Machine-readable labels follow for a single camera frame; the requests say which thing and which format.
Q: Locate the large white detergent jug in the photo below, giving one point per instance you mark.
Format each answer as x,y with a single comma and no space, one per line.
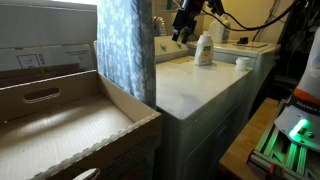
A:
218,31

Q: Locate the open brown cardboard box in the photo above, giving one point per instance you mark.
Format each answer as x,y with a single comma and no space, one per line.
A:
66,133

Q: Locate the white dryer knob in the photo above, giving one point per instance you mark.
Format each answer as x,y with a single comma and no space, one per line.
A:
163,46
179,44

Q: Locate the white washing machine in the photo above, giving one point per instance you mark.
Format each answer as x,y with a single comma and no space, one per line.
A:
233,50

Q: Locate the white labelled cardboard box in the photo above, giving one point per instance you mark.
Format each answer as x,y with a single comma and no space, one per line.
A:
46,30

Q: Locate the white detergent bottle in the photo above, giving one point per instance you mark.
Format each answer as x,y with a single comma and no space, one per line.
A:
204,50

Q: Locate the blue patterned curtain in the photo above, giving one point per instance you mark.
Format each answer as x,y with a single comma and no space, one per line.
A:
123,43

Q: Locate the small black object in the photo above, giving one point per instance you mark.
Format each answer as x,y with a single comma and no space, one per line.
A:
242,40

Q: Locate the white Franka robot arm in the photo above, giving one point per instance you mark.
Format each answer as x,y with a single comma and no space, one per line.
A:
311,76

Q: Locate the white detergent lid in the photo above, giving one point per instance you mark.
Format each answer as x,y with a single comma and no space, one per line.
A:
242,63

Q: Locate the grey-white dryer machine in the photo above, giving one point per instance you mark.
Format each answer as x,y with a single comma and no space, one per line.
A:
193,90

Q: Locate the wooden table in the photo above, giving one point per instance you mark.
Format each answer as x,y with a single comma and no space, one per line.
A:
246,140

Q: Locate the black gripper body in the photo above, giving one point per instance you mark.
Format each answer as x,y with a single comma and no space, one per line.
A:
186,16

